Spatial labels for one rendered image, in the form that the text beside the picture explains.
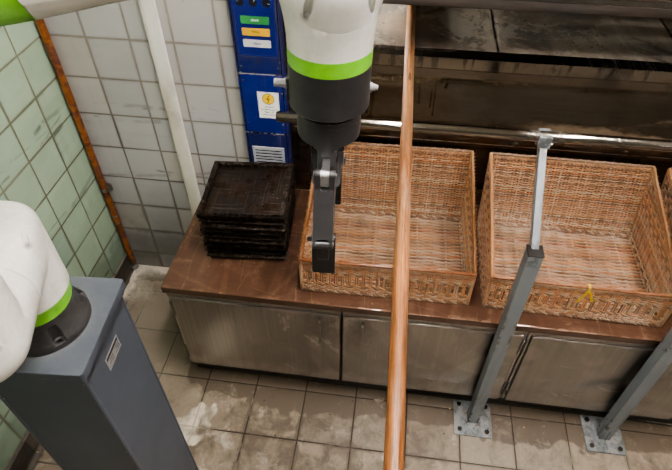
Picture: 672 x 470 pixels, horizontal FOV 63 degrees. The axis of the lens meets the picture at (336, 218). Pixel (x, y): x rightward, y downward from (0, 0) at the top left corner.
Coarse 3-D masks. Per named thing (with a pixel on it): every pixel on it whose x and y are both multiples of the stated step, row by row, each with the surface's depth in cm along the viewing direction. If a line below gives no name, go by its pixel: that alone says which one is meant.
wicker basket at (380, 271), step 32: (352, 160) 196; (384, 160) 195; (416, 160) 194; (448, 160) 192; (352, 192) 203; (384, 192) 201; (416, 192) 200; (448, 192) 198; (352, 224) 201; (384, 224) 201; (416, 224) 200; (448, 224) 201; (352, 256) 189; (416, 256) 189; (448, 256) 190; (320, 288) 178; (352, 288) 177; (384, 288) 174; (416, 288) 179; (448, 288) 171
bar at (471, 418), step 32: (384, 128) 147; (416, 128) 145; (448, 128) 144; (480, 128) 144; (512, 128) 144; (544, 128) 144; (544, 160) 143; (544, 256) 141; (512, 288) 155; (512, 320) 160; (480, 384) 188; (640, 384) 174; (480, 416) 202; (608, 416) 195; (608, 448) 200
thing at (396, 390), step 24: (408, 24) 180; (408, 48) 168; (408, 72) 158; (408, 96) 149; (408, 120) 140; (408, 144) 133; (408, 168) 127; (408, 192) 121; (408, 216) 116; (408, 240) 111; (408, 264) 107; (384, 456) 80
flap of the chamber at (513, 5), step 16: (384, 0) 146; (400, 0) 145; (416, 0) 145; (432, 0) 144; (448, 0) 144; (464, 0) 143; (480, 0) 143; (496, 0) 142; (512, 0) 142; (624, 16) 140; (640, 16) 140; (656, 16) 139
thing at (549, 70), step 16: (384, 48) 174; (400, 48) 174; (416, 48) 174; (432, 48) 174; (384, 64) 174; (400, 64) 174; (416, 64) 173; (432, 64) 172; (448, 64) 172; (464, 64) 171; (480, 64) 170; (496, 64) 169; (512, 64) 169; (528, 64) 168; (544, 64) 167; (560, 64) 167; (576, 64) 167; (592, 64) 167; (608, 64) 167; (624, 64) 167; (640, 64) 167; (656, 64) 167; (624, 80) 168; (640, 80) 167; (656, 80) 166
